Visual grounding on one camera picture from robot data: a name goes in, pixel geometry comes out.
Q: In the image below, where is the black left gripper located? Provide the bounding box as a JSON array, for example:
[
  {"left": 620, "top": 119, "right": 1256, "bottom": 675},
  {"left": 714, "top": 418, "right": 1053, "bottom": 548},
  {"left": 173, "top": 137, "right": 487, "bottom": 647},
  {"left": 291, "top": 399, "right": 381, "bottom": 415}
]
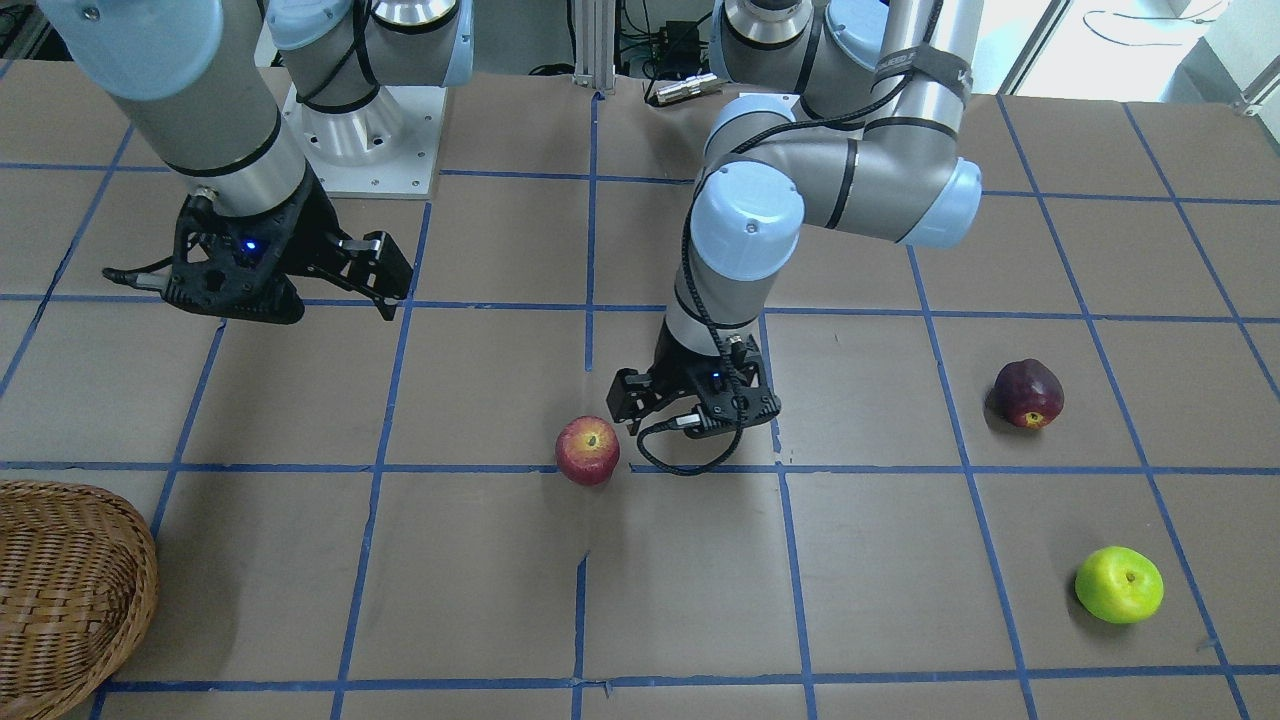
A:
[{"left": 607, "top": 325, "right": 781, "bottom": 438}]

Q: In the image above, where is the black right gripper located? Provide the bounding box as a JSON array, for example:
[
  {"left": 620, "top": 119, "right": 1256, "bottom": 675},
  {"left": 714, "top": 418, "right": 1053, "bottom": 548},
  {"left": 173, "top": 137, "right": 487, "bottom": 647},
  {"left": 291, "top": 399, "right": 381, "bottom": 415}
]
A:
[{"left": 160, "top": 179, "right": 413, "bottom": 324}]

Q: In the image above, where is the red yellow apple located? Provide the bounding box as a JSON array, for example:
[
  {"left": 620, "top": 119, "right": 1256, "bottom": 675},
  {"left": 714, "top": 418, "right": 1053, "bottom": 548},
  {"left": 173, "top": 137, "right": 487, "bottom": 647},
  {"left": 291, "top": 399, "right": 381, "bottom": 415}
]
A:
[{"left": 556, "top": 415, "right": 620, "bottom": 487}]

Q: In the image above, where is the dark red apple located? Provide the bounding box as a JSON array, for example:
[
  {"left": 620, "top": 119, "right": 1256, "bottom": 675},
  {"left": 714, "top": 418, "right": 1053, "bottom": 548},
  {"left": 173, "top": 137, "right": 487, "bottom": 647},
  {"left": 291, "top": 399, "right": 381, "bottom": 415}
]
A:
[{"left": 989, "top": 357, "right": 1065, "bottom": 430}]

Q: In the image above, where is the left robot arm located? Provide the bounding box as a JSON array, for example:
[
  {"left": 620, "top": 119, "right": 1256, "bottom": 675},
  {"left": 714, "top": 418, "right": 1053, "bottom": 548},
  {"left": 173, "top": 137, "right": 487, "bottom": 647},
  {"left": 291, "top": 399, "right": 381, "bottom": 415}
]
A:
[{"left": 607, "top": 1, "right": 983, "bottom": 438}]

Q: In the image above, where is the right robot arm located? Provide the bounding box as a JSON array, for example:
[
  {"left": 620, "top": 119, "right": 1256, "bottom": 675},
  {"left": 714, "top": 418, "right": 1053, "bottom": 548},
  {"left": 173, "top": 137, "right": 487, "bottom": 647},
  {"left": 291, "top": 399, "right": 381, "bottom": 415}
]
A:
[{"left": 38, "top": 1, "right": 474, "bottom": 324}]

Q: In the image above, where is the woven wicker basket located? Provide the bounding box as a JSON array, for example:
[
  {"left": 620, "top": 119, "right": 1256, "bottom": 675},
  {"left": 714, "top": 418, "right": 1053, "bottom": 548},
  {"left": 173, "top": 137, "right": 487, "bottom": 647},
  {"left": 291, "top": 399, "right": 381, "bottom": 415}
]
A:
[{"left": 1, "top": 480, "right": 157, "bottom": 719}]

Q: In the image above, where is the green apple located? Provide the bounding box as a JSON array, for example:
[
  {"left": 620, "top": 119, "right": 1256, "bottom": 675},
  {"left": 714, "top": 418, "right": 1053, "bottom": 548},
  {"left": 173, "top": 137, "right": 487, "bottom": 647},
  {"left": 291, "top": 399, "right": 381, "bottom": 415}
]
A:
[{"left": 1073, "top": 546, "right": 1165, "bottom": 625}]

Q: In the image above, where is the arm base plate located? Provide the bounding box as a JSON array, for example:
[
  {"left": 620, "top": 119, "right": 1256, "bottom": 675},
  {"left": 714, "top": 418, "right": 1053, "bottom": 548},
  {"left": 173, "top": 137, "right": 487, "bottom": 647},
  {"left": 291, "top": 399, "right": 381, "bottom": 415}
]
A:
[{"left": 282, "top": 86, "right": 448, "bottom": 200}]

